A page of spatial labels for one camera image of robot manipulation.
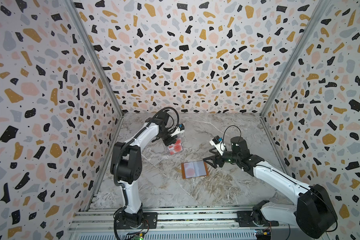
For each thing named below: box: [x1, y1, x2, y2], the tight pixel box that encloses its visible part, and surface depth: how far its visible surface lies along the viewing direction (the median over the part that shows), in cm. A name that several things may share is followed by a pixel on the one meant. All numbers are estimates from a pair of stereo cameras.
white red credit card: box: [168, 138, 183, 155], surface depth 99 cm
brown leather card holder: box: [181, 160, 209, 180], surface depth 92 cm
